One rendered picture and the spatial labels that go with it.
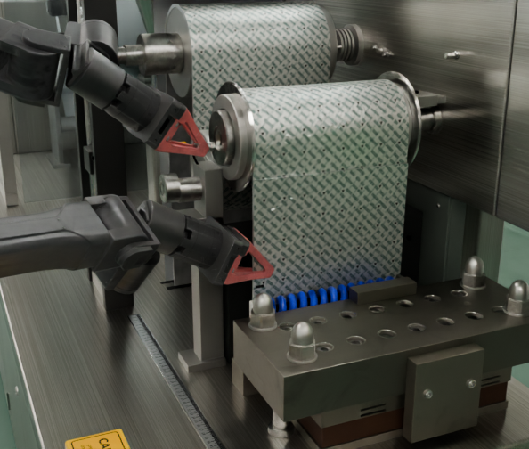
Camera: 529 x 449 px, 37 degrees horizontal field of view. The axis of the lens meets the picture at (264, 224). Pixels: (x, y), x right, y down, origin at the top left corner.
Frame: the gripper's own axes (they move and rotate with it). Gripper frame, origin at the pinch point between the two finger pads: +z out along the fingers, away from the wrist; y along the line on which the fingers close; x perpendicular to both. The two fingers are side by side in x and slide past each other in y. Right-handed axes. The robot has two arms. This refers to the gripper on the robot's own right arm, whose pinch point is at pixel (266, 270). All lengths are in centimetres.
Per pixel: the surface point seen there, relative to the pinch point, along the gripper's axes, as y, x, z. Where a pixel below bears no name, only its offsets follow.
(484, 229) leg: -12.9, 18.5, 44.1
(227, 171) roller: -5.6, 9.6, -9.2
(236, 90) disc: -4.6, 19.8, -13.7
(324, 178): 0.3, 14.7, 1.4
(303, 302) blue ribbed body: 3.6, -1.6, 5.4
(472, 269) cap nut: 7.8, 12.5, 25.7
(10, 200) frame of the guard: -102, -27, -12
